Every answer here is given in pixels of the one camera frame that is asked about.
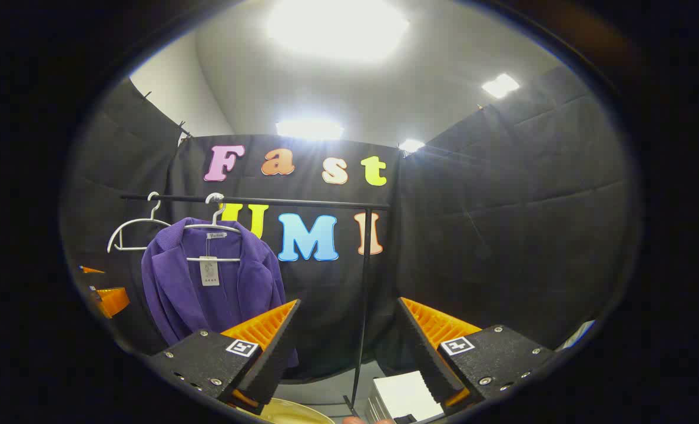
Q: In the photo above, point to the ceiling light panel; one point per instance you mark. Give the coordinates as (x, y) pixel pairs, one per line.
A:
(411, 145)
(500, 86)
(337, 29)
(309, 129)

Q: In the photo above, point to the beige laundry hamper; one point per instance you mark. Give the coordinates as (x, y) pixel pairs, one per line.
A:
(293, 412)

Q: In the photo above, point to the black backdrop cloth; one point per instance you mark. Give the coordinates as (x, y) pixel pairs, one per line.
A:
(502, 235)

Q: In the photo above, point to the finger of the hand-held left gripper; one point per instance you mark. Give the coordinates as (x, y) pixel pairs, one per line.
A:
(92, 270)
(113, 300)

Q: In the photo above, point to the white plastic hanger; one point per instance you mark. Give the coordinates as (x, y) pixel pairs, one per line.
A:
(143, 220)
(218, 213)

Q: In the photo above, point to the white box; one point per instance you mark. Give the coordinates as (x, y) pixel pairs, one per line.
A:
(405, 394)

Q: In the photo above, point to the purple knit jacket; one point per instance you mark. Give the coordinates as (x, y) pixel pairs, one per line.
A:
(178, 282)

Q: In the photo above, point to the black metal clothes rack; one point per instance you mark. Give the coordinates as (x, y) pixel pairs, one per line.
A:
(296, 202)

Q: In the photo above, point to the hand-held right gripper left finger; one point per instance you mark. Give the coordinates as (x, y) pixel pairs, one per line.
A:
(278, 353)

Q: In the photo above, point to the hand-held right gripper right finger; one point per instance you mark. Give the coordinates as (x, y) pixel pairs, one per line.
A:
(426, 353)

